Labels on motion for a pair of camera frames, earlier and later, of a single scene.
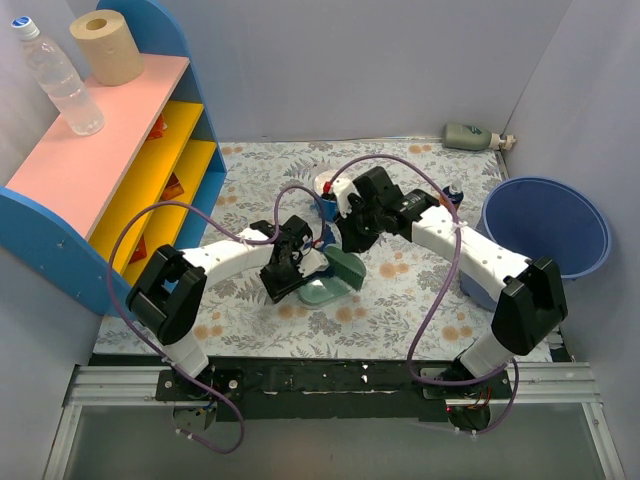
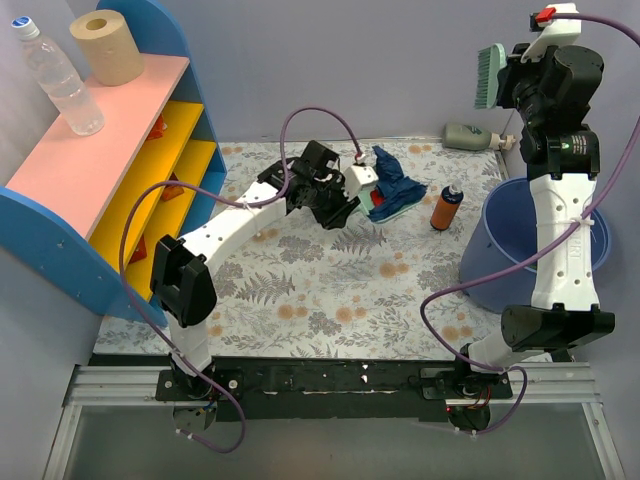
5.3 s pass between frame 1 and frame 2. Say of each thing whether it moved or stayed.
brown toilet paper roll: stayed
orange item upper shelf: stayed
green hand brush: moved
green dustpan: moved
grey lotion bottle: stayed
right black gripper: moved
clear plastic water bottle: stayed
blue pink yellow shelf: stayed
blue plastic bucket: stayed
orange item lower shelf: stayed
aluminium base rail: stayed
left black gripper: moved
